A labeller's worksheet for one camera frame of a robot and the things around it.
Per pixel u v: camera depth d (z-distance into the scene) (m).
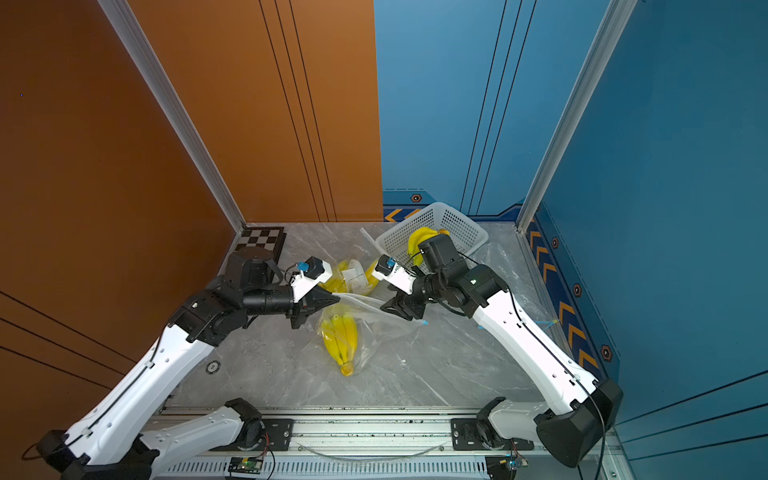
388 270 0.57
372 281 0.97
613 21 0.70
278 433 0.74
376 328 0.84
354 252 0.97
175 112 0.87
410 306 0.59
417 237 1.05
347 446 0.73
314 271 0.52
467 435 0.72
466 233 1.10
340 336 0.84
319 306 0.62
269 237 1.12
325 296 0.61
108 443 0.37
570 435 0.36
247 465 0.72
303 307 0.55
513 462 0.70
